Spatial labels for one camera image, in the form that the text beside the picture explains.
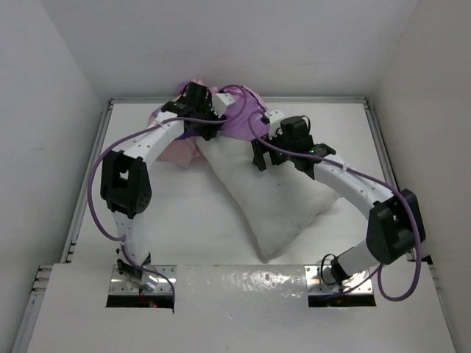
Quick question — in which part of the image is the pink pillowcase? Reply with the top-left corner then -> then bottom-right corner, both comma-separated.
157,78 -> 268,168

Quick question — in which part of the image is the white pillow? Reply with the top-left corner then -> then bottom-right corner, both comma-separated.
196,135 -> 340,260

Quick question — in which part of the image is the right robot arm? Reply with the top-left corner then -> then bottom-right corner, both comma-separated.
248,113 -> 426,286

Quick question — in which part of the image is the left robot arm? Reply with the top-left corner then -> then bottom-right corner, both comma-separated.
100,82 -> 236,287

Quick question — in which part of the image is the white front cover board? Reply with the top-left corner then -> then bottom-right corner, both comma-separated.
29,265 -> 454,352

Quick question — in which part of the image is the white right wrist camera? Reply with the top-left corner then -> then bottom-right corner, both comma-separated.
266,110 -> 286,139

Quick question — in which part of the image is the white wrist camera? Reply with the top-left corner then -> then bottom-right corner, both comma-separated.
266,110 -> 286,139
211,93 -> 236,116

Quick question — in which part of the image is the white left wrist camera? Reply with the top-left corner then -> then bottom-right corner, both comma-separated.
211,93 -> 236,116

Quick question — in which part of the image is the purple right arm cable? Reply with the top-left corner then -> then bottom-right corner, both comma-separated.
247,112 -> 422,302

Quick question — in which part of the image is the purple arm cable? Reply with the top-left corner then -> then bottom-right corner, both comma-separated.
247,112 -> 422,302
87,85 -> 258,295

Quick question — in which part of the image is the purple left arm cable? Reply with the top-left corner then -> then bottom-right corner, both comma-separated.
87,85 -> 258,295

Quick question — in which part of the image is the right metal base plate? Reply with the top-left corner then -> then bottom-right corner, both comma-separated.
304,265 -> 373,296

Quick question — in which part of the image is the metal base plate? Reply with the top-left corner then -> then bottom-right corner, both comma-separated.
304,265 -> 373,296
108,265 -> 176,296

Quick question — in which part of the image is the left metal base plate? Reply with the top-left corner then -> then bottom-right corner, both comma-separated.
108,265 -> 176,296

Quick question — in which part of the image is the aluminium table frame rail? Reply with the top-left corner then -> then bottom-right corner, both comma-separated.
10,96 -> 435,346

